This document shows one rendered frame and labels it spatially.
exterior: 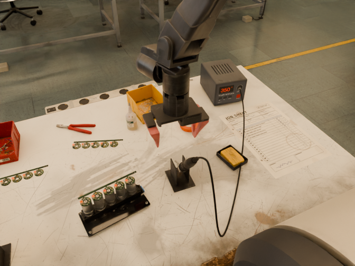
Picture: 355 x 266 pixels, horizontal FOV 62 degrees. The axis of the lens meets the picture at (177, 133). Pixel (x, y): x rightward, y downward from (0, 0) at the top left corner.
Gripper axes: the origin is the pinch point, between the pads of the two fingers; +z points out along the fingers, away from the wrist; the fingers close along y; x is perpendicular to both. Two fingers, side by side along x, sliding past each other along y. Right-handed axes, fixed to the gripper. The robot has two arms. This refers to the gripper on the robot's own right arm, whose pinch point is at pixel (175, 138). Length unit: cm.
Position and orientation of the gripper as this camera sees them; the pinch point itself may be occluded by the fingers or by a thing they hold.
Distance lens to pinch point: 72.9
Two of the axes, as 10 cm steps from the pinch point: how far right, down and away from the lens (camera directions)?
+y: -9.3, 2.4, -2.7
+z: -0.1, 7.4, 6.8
